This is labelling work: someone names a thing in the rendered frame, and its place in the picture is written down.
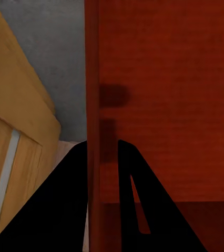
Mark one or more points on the door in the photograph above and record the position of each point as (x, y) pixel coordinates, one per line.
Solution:
(29, 131)

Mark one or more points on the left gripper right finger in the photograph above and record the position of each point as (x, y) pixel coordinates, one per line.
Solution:
(169, 230)

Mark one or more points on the storage box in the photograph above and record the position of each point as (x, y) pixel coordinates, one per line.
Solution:
(155, 79)

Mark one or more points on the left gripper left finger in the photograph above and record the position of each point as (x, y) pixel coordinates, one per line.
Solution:
(54, 217)

